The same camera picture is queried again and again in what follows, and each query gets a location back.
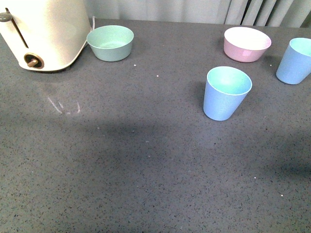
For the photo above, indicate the blue cup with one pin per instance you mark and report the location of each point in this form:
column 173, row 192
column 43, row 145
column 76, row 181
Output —
column 295, row 65
column 226, row 88

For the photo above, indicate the green bowl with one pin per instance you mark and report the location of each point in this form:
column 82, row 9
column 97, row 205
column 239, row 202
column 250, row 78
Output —
column 111, row 43

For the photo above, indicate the pink bowl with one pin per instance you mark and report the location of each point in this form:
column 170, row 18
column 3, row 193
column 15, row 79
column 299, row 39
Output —
column 245, row 44

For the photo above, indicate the white toaster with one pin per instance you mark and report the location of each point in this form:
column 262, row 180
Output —
column 44, row 35

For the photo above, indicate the grey curtain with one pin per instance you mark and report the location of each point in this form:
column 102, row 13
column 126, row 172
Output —
column 272, row 13

